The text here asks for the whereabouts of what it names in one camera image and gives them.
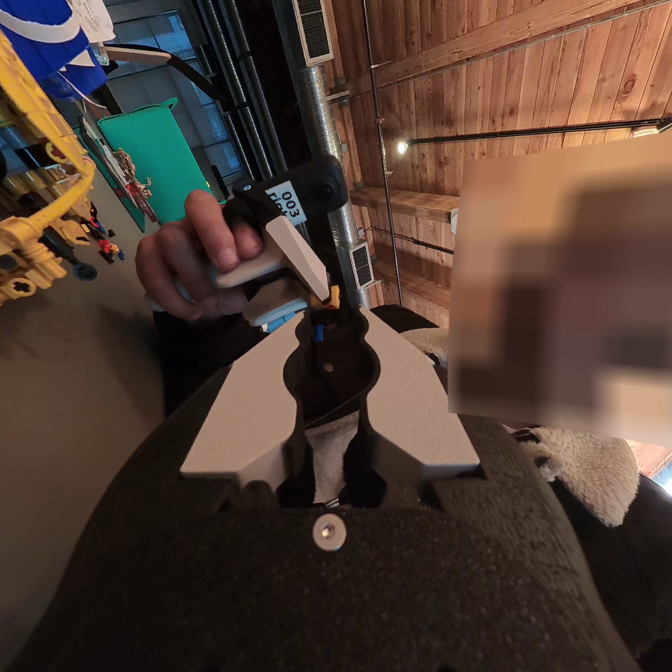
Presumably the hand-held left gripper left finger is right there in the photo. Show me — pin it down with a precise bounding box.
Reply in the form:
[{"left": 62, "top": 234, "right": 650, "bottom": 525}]
[{"left": 180, "top": 310, "right": 308, "bottom": 489}]

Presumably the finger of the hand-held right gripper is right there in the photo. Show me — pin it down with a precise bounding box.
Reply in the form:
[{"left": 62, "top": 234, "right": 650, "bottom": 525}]
[
  {"left": 265, "top": 214, "right": 331, "bottom": 301},
  {"left": 243, "top": 278, "right": 313, "bottom": 328}
]

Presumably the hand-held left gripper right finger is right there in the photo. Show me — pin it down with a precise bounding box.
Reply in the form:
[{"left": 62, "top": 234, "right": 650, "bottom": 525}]
[{"left": 357, "top": 306, "right": 482, "bottom": 483}]

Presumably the black brick assembly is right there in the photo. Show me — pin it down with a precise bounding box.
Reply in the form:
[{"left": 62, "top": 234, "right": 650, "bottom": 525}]
[{"left": 309, "top": 306, "right": 355, "bottom": 343}]

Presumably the yellow toy brick car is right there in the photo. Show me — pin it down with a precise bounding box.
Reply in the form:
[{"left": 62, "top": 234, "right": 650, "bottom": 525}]
[{"left": 0, "top": 29, "right": 99, "bottom": 306}]

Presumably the person's right forearm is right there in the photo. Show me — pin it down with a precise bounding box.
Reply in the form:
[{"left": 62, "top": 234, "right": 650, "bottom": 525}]
[{"left": 151, "top": 310, "right": 253, "bottom": 418}]

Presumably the person's right hand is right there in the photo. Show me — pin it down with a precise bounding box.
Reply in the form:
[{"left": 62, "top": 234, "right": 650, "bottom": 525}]
[{"left": 135, "top": 188, "right": 264, "bottom": 322}]

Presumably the white air vent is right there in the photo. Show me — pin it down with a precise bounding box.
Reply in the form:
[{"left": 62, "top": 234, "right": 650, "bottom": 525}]
[
  {"left": 291, "top": 0, "right": 335, "bottom": 65},
  {"left": 348, "top": 240, "right": 375, "bottom": 291}
]

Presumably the black curved pole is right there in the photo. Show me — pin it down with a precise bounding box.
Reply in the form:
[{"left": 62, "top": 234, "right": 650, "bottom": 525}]
[{"left": 162, "top": 51, "right": 235, "bottom": 104}]

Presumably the green bin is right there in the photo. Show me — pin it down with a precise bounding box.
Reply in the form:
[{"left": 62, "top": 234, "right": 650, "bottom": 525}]
[{"left": 96, "top": 97, "right": 212, "bottom": 212}]

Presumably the wooden stick model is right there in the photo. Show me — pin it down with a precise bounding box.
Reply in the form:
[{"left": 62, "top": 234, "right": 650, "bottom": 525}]
[{"left": 110, "top": 147, "right": 154, "bottom": 201}]

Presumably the pile of small coloured pins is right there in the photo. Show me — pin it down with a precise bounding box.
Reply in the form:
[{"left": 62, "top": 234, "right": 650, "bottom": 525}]
[{"left": 79, "top": 201, "right": 128, "bottom": 264}]

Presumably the teal tray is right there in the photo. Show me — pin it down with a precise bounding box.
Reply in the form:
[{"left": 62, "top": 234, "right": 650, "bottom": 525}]
[{"left": 79, "top": 117, "right": 158, "bottom": 232}]

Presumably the wooden sheet holder board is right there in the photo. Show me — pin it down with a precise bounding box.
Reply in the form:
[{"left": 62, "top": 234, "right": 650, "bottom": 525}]
[{"left": 99, "top": 43, "right": 173, "bottom": 67}]

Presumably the white printed paper bag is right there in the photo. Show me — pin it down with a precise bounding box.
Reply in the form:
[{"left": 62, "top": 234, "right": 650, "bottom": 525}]
[{"left": 65, "top": 0, "right": 117, "bottom": 44}]

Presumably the blue plastic bin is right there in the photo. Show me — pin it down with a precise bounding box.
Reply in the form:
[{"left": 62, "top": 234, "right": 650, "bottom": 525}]
[{"left": 0, "top": 0, "right": 109, "bottom": 100}]

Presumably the white curved paper strip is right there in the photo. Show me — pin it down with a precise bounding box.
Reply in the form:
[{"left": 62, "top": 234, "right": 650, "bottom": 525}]
[{"left": 0, "top": 9, "right": 91, "bottom": 47}]

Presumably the silver ventilation duct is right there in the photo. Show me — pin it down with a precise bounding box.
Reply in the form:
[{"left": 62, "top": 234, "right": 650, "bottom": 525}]
[{"left": 296, "top": 65, "right": 380, "bottom": 312}]

